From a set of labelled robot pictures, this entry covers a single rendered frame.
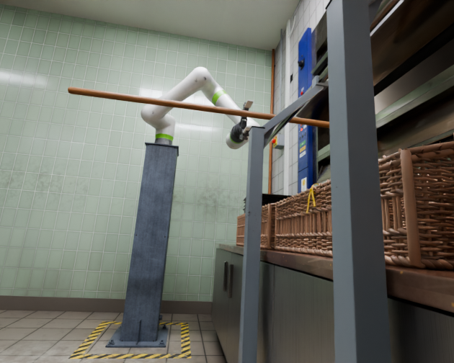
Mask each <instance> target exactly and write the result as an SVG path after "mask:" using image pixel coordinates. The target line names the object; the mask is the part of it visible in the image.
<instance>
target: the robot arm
mask: <svg viewBox="0 0 454 363"><path fill-rule="evenodd" d="M198 91H202V92H203V94H204V95H205V97H206V98H207V99H208V100H209V101H210V102H211V103H212V104H214V105H215V106H216V107H225V108H231V109H241V108H240V107H239V106H238V105H237V104H236V103H235V102H234V100H232V98H231V97H230V95H228V94H227V93H226V91H225V90H224V89H223V88H222V87H221V86H220V85H219V84H218V83H217V82H216V81H215V80H214V79H213V77H212V76H211V75H210V72H209V71H208V70H207V69H206V68H203V67H197V68H195V69H194V70H193V71H192V72H191V73H190V74H189V75H188V76H187V77H186V78H185V79H184V80H183V81H181V82H180V83H179V84H177V85H176V86H175V87H174V88H173V89H171V90H170V91H168V92H167V93H165V94H164V95H163V96H161V97H159V99H167V100H172V101H178V102H182V101H184V100H185V99H186V98H188V97H190V96H191V95H193V94H194V93H196V92H198ZM253 102H254V100H250V99H248V100H247V102H244V104H243V106H244V107H243V109H241V110H246V111H249V108H250V107H251V106H252V104H253ZM172 109H173V107H165V106H159V105H152V104H147V105H145V106H144V107H143V108H142V110H141V117H142V119H143V121H144V122H146V123H147V124H149V125H150V126H152V127H154V128H155V129H156V133H155V142H154V143H160V144H166V145H172V142H173V139H174V129H175V122H176V121H175V119H174V118H173V117H172V116H171V115H168V114H167V113H168V112H169V111H171V110H172ZM226 116H227V117H229V118H230V119H231V120H232V121H233V122H234V123H235V125H234V126H233V127H232V129H231V131H229V132H230V133H229V134H227V136H226V144H227V146H228V147H229V148H231V149H234V150H236V149H239V148H240V147H242V146H243V145H244V144H246V143H248V142H249V129H250V128H251V126H258V127H260V125H259V123H257V122H256V121H254V120H253V119H252V118H250V117H240V116H235V115H226Z"/></svg>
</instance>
